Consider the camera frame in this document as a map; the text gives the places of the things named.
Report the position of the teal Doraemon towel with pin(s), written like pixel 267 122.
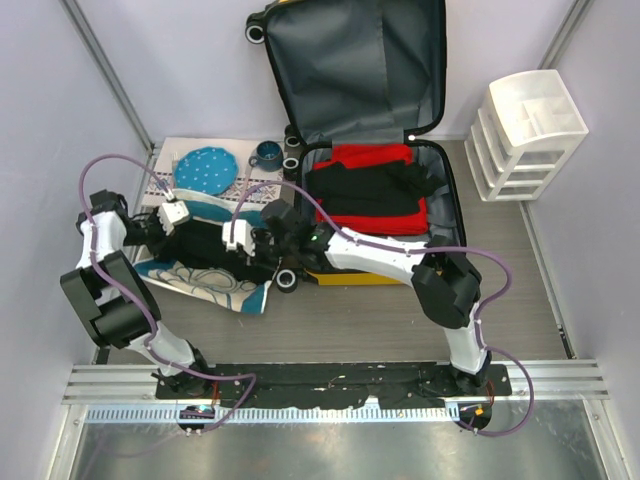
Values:
pixel 212 285

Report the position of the patterned white placemat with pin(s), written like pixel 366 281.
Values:
pixel 174 148

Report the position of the yellow Pikachu hard suitcase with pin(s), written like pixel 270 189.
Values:
pixel 364 72

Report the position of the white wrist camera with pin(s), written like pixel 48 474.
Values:
pixel 237 237
pixel 172 213

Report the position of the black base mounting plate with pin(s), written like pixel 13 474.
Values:
pixel 333 386

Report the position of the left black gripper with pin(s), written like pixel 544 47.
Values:
pixel 162 236

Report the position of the white slotted cable duct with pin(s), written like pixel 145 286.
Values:
pixel 183 414

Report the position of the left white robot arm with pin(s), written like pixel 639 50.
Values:
pixel 110 298

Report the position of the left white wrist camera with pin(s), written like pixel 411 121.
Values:
pixel 172 213

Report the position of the blue polka dot plate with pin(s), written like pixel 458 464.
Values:
pixel 208 170

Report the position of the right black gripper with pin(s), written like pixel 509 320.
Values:
pixel 256 237

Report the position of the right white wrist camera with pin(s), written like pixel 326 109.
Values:
pixel 237 237

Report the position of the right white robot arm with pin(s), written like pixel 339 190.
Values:
pixel 445 282

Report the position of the white plastic drawer organizer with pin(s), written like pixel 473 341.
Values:
pixel 525 130

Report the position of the black garment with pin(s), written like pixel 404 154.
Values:
pixel 391 189
pixel 199 245

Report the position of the dark blue ceramic cup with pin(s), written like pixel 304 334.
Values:
pixel 267 156

